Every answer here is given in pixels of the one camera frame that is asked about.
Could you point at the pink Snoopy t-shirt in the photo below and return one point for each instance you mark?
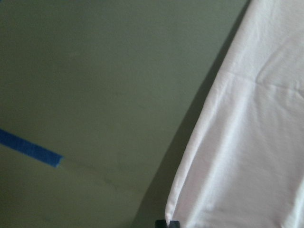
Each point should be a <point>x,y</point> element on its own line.
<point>243,166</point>

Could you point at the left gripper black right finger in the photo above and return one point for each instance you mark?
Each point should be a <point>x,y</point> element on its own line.
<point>174,224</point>

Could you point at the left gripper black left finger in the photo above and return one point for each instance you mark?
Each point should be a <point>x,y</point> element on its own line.
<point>160,224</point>

